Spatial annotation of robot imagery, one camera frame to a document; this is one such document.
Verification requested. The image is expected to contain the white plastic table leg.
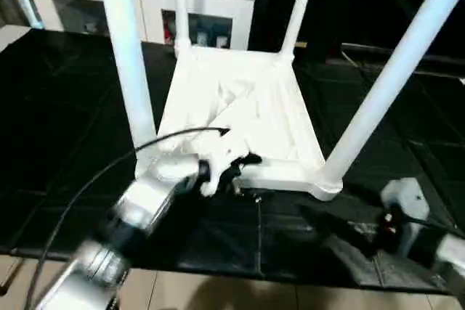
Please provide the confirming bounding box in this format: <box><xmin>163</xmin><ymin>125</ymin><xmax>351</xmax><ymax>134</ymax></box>
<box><xmin>97</xmin><ymin>0</ymin><xmax>157</xmax><ymax>155</ymax></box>
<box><xmin>278</xmin><ymin>0</ymin><xmax>320</xmax><ymax>62</ymax></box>
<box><xmin>318</xmin><ymin>0</ymin><xmax>465</xmax><ymax>198</ymax></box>
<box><xmin>173</xmin><ymin>0</ymin><xmax>193</xmax><ymax>55</ymax></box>

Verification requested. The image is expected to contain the red bottle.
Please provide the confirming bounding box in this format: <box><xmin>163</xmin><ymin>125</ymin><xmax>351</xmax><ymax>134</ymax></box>
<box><xmin>163</xmin><ymin>20</ymin><xmax>175</xmax><ymax>46</ymax></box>

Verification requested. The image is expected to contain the black work mat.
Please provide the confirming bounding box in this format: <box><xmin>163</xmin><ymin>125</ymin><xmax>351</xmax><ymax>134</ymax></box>
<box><xmin>0</xmin><ymin>30</ymin><xmax>465</xmax><ymax>293</ymax></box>

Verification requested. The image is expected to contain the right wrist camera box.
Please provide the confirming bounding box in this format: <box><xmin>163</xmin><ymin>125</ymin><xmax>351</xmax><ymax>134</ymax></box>
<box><xmin>379</xmin><ymin>178</ymin><xmax>429</xmax><ymax>253</ymax></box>

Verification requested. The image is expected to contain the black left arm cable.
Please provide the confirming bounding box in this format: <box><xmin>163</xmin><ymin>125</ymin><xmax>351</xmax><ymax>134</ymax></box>
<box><xmin>25</xmin><ymin>127</ymin><xmax>232</xmax><ymax>310</ymax></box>

